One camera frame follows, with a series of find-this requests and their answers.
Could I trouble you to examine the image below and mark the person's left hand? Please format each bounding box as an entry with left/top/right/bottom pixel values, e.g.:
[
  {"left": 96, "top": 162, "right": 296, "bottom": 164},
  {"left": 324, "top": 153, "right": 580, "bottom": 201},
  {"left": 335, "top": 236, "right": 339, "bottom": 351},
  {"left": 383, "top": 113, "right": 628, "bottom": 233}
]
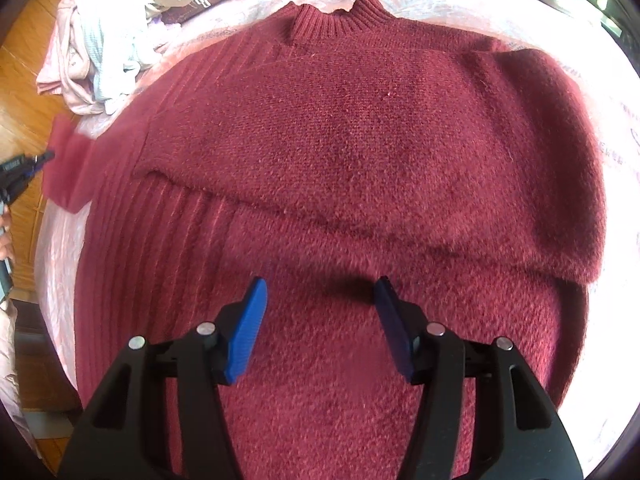
[{"left": 0, "top": 210, "right": 15, "bottom": 262}]

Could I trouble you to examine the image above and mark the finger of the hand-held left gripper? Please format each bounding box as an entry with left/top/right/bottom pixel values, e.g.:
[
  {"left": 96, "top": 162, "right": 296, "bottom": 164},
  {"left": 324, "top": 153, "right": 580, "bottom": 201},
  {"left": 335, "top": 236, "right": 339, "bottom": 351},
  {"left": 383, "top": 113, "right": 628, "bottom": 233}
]
[{"left": 27, "top": 148, "right": 57, "bottom": 173}]

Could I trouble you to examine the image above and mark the person's pink clothing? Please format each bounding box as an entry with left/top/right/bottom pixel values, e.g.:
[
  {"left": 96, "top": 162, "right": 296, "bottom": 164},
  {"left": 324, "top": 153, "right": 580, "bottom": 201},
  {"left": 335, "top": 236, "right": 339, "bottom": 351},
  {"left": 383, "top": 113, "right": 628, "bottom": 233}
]
[{"left": 0, "top": 302, "right": 38, "bottom": 456}]

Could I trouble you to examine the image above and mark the pink floral blanket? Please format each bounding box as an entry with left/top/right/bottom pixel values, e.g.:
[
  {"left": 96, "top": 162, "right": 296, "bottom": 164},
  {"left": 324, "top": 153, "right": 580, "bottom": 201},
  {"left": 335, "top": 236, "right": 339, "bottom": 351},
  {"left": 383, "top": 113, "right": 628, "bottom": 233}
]
[{"left": 35, "top": 0, "right": 640, "bottom": 480}]

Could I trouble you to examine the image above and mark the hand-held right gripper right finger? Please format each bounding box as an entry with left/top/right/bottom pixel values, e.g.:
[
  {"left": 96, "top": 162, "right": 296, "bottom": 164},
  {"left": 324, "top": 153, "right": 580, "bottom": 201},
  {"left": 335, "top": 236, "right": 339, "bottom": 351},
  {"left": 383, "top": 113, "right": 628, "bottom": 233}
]
[{"left": 375, "top": 276, "right": 586, "bottom": 480}]

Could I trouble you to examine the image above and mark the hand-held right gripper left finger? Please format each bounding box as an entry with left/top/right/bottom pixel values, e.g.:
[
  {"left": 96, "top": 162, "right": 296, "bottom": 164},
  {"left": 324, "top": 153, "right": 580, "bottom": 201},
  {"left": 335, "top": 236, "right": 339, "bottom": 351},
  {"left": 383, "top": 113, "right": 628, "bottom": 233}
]
[{"left": 59, "top": 276, "right": 268, "bottom": 480}]

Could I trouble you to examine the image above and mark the white ribbed knitted garment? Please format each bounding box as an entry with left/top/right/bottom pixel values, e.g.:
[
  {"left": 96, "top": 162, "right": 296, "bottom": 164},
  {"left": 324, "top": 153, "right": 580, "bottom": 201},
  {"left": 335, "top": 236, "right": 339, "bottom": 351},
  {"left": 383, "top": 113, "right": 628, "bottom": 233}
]
[{"left": 82, "top": 0, "right": 166, "bottom": 116}]

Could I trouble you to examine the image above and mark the maroon knitted sweater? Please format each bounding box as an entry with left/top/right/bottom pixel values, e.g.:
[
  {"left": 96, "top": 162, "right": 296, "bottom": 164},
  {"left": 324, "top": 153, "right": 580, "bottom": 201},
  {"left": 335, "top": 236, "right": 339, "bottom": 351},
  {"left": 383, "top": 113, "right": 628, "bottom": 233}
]
[{"left": 42, "top": 0, "right": 608, "bottom": 480}]

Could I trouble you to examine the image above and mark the pale pink garment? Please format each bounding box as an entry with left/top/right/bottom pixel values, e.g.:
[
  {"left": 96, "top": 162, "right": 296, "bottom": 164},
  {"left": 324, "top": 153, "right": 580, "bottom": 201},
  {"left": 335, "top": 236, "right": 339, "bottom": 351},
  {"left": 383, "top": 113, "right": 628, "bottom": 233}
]
[{"left": 36, "top": 0, "right": 151, "bottom": 116}]

